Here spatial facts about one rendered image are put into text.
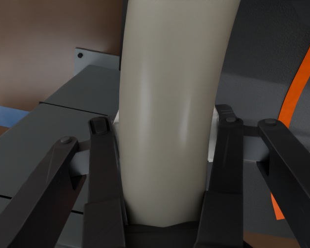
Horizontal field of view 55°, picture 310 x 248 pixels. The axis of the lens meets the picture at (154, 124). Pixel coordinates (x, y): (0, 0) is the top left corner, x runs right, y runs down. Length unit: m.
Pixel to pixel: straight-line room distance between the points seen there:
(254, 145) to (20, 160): 0.49
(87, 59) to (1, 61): 0.35
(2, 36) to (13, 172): 0.80
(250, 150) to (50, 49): 1.09
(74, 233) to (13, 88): 0.95
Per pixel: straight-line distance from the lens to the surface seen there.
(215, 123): 0.16
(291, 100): 1.18
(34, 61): 1.25
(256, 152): 0.16
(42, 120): 0.72
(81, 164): 0.16
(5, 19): 1.27
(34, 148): 0.62
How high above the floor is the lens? 1.07
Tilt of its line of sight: 64 degrees down
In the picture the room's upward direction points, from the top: 165 degrees counter-clockwise
